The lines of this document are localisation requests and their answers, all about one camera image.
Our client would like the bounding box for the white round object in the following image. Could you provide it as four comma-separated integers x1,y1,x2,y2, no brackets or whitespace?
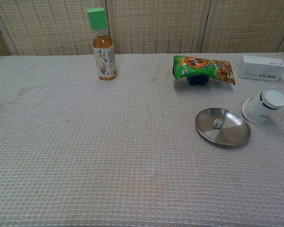
242,87,284,123

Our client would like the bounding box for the round silver metal bowl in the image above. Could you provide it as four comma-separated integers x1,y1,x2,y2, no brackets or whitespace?
195,107,251,147

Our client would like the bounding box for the beige woven tablecloth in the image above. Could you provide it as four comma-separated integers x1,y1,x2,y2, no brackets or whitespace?
0,52,284,227

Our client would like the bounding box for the amber tea bottle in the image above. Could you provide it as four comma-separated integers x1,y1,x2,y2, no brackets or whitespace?
92,29,118,81

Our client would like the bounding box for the dark blue toy block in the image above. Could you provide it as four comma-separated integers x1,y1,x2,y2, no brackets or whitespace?
188,75,209,86

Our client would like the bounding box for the green snack bag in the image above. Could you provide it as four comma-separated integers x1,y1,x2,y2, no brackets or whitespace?
172,55,236,85

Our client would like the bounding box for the green foam block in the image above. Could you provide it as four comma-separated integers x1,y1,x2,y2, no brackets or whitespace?
87,7,109,31

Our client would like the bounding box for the white carton box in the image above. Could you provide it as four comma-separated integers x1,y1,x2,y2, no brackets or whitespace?
238,55,284,83

